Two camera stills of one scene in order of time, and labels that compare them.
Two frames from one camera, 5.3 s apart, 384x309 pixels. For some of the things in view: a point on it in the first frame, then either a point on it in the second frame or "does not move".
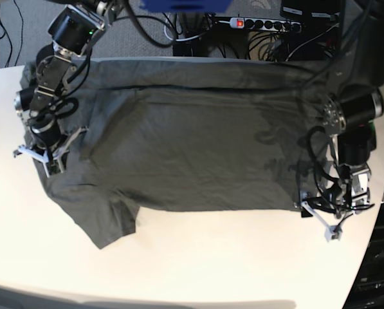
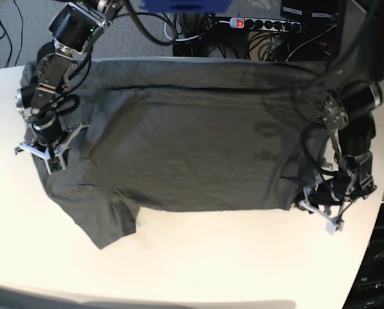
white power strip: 265,24 does not move
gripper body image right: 352,190 -> 354,181
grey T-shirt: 184,132 does not move
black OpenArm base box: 375,285 does not move
